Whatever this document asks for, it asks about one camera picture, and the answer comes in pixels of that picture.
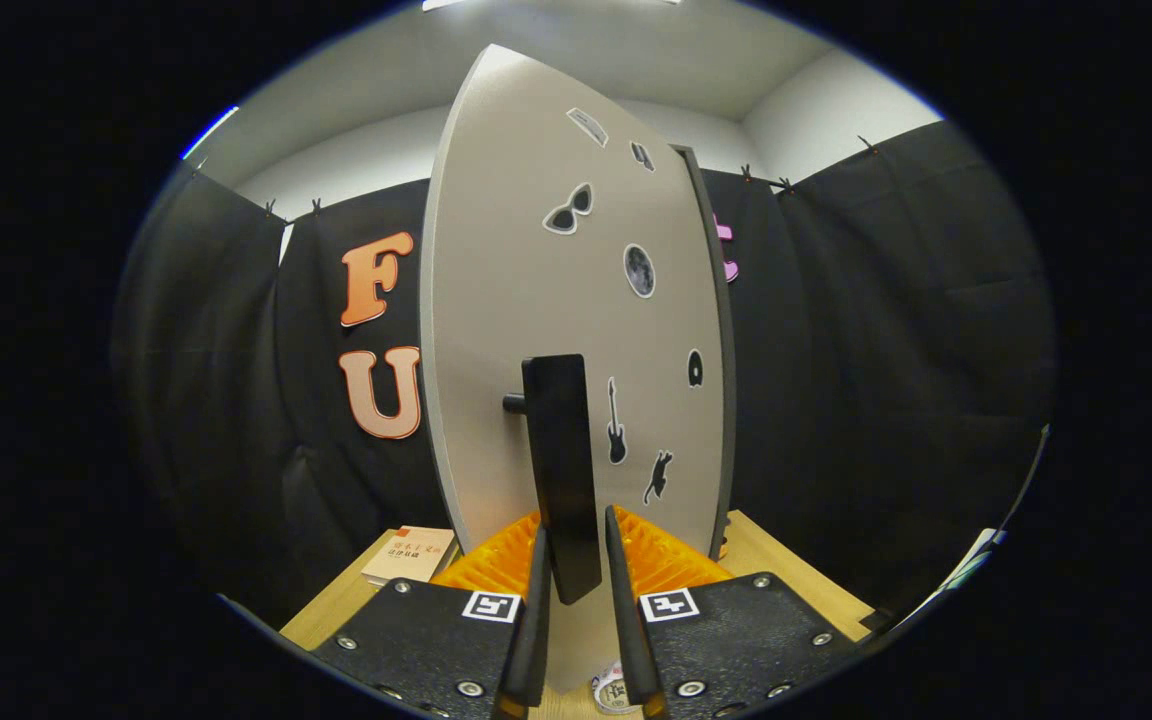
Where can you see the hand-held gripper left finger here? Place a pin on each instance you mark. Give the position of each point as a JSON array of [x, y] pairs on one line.
[[531, 640]]

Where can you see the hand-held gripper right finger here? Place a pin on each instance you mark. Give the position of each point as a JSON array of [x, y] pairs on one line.
[[631, 640]]

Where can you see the white canvas shoe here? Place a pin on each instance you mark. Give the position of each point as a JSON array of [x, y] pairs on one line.
[[614, 692]]

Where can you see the grey shoe cabinet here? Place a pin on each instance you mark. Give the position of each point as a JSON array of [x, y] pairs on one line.
[[724, 380]]

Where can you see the beige orange-cover book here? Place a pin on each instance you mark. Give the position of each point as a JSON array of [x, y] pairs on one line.
[[411, 555]]

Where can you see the black backdrop cloth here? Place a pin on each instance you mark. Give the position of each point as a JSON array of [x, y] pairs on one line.
[[886, 350]]

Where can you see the narrow ceiling light strip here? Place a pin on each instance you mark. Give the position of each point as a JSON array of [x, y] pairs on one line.
[[211, 132]]

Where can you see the wide ceiling light panel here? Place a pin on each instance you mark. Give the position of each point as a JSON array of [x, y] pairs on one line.
[[446, 3]]

